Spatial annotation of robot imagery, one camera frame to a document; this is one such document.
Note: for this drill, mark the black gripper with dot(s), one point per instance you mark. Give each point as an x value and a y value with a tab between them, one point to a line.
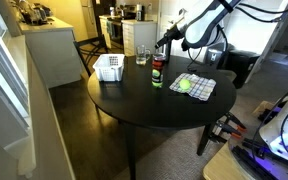
177	32

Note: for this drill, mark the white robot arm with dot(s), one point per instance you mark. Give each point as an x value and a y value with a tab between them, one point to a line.
204	30

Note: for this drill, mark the clear cylindrical tennis can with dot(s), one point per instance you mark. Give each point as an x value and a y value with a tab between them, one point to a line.
158	65

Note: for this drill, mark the green tennis ball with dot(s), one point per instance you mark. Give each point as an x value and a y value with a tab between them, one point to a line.
184	84
157	84

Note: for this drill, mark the white drawer cabinet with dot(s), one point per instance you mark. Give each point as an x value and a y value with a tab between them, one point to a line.
139	36

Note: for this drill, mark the clear glass mug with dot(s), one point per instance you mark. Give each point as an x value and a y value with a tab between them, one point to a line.
141	55

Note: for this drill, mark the steel coffee maker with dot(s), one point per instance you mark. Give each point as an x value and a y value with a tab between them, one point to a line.
139	11

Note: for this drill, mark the black oven range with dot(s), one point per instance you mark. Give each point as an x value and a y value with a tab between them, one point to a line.
114	33

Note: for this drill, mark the grey box device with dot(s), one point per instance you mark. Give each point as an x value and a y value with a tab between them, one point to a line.
214	56

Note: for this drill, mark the white plaid dish towel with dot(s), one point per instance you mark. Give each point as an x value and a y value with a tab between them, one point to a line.
202	86

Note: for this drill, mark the white plastic basket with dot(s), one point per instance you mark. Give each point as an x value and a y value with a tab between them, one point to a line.
109	68

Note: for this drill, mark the round black table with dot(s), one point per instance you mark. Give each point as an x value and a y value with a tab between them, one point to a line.
144	106

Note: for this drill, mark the black bin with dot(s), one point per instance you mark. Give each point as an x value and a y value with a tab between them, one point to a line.
240	65

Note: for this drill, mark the black dining chair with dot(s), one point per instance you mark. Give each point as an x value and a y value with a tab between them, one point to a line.
84	45

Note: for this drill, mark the black clamp orange tips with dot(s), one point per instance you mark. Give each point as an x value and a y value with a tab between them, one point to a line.
227	130
234	120

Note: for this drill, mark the white kitchen counter cabinet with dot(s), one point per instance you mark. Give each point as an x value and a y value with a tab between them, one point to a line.
50	50

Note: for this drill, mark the dark countertop appliance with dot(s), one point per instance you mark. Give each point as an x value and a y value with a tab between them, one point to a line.
41	12

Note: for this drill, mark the wooden base board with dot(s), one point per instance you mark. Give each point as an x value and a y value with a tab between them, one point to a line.
220	165

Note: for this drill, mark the dark kettle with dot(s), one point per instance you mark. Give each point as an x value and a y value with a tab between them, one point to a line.
25	14

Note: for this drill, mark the white framed window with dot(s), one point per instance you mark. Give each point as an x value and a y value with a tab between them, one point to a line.
4	73

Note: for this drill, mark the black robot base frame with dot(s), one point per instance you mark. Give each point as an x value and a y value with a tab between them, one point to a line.
250	156

